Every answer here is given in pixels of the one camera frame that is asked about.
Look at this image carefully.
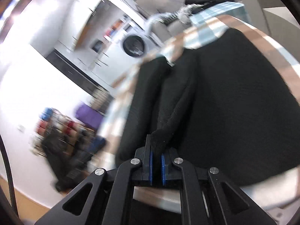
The checkered tablecloth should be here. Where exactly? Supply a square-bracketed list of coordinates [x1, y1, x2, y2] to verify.
[97, 15, 299, 210]

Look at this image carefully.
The black knit sweater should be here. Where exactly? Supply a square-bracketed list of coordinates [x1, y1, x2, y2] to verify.
[115, 28, 299, 186]

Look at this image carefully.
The purple bag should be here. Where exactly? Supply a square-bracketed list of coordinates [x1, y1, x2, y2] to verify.
[74, 103, 104, 131]

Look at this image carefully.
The white grey clothes pile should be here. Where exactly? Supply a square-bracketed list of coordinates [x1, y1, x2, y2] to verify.
[144, 3, 208, 35]

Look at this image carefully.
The grey sofa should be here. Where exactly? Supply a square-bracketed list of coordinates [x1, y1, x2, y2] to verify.
[147, 20, 192, 42]

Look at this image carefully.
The white washing machine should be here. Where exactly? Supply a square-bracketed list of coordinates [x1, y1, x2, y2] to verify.
[119, 24, 160, 64]

